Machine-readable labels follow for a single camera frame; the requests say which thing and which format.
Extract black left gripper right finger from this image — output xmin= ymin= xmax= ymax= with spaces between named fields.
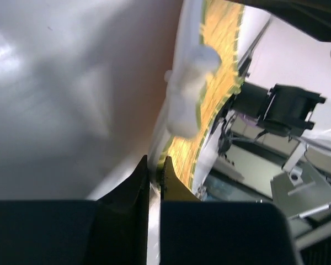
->
xmin=159 ymin=156 xmax=200 ymax=202

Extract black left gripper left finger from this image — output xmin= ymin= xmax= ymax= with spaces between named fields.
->
xmin=85 ymin=155 xmax=150 ymax=264

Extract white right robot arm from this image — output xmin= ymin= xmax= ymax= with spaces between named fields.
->
xmin=258 ymin=84 xmax=331 ymax=172

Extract bamboo placemat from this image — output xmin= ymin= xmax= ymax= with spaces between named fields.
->
xmin=148 ymin=1 xmax=244 ymax=190

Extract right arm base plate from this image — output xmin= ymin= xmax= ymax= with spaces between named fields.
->
xmin=193 ymin=82 xmax=331 ymax=221

